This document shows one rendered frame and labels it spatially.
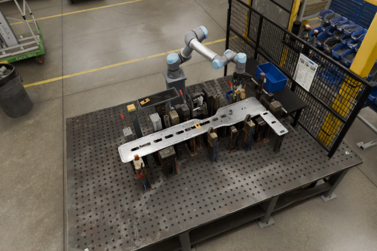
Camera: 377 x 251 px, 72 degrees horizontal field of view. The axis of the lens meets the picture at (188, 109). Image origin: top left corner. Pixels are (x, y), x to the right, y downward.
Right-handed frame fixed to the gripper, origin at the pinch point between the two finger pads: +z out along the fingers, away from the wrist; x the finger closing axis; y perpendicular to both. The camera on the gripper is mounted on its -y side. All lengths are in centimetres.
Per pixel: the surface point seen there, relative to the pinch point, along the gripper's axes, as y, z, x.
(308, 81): -60, 3, 17
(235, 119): 6.6, 27.0, 7.4
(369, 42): -63, -51, 49
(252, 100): -21.4, 27.2, -6.2
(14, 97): 226, 89, -224
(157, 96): 63, 11, -38
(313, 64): -60, -15, 17
